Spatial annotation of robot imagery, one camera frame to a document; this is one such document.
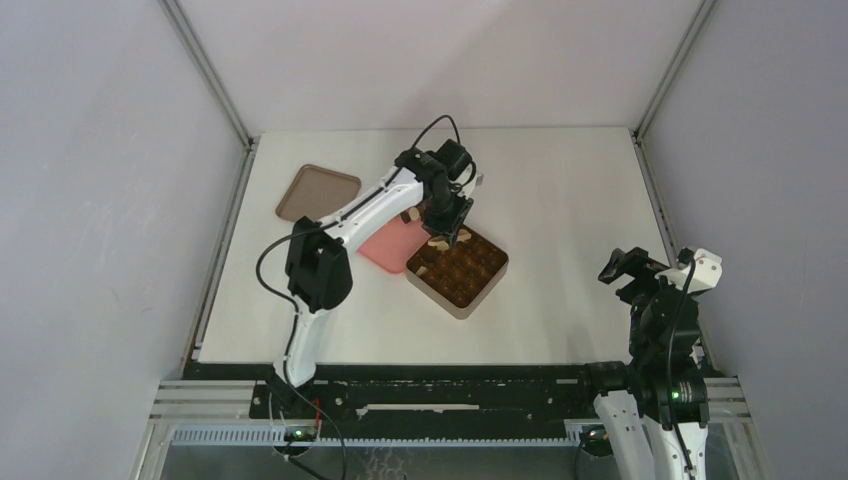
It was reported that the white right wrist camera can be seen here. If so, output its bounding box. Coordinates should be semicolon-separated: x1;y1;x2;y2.
655;248;723;294

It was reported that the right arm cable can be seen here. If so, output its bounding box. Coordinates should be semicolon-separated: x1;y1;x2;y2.
665;254;700;480

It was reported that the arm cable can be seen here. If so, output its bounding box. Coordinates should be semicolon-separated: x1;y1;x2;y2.
255;114;462;399
665;254;700;480

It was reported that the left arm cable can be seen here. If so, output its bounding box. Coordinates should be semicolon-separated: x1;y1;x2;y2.
255;114;462;399

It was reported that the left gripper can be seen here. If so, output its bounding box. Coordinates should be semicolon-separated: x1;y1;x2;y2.
421;187;474;248

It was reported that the brown box lid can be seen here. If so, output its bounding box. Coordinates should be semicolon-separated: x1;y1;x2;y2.
275;164;362;222

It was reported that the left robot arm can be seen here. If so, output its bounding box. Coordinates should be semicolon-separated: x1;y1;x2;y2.
268;139;479;417

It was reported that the gold chocolate box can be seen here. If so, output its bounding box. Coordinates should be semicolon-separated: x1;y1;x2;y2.
405;226;509;320

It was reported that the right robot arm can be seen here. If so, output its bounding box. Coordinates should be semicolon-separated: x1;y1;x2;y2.
577;248;722;479

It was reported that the pink plastic tray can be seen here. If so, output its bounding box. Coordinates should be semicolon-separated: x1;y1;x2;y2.
358;207;430;274

